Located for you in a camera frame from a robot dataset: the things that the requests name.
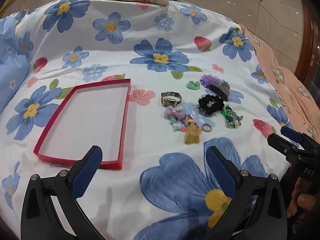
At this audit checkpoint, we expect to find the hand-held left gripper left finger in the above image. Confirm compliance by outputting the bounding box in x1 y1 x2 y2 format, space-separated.
20 145 108 240

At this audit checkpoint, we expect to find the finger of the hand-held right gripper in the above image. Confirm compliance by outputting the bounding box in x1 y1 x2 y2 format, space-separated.
280 126 309 144
267 133 297 156

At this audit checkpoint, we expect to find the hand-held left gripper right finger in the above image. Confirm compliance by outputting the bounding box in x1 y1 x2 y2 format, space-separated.
202 145 288 240

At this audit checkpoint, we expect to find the yellow hair claw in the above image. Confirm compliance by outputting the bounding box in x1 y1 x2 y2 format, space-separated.
184 124 202 145

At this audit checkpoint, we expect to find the red shallow box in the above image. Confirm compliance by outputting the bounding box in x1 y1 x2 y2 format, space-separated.
33 78 132 170

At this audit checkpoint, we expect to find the green beaded bracelet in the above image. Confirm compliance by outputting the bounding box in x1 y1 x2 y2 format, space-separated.
221 105 244 130

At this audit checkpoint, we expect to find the colourful bead bracelet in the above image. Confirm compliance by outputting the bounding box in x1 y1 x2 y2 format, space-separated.
170 115 200 133

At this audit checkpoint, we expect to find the silver rhinestone ornament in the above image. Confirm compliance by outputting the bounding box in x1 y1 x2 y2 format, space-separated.
196 99 216 115

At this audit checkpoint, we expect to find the black scrunchie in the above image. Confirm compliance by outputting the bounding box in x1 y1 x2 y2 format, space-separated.
198 94 225 115

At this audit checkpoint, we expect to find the purple bow hair tie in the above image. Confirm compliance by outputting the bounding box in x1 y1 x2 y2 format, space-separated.
164 106 186 120

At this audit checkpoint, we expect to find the gold square wristwatch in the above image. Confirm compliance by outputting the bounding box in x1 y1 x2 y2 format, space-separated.
161 92 182 107

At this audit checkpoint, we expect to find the person's right hand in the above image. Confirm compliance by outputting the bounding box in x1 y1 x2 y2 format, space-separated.
286 179 316 218

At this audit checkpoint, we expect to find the pink printed quilt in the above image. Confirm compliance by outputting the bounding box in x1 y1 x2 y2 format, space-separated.
237 24 320 143

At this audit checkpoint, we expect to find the grey hair claw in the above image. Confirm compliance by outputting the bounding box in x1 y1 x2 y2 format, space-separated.
209 80 230 102

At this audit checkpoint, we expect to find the wooden furniture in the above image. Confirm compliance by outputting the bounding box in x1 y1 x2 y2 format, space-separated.
294 2 320 90

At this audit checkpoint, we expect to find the purple scrunchie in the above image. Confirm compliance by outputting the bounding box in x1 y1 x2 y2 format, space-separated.
200 74 220 88

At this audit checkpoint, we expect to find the blue pillow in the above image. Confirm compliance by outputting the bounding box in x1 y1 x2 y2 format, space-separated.
0 17 35 115

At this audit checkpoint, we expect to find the floral bedsheet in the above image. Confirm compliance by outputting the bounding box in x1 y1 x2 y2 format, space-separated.
0 0 300 240

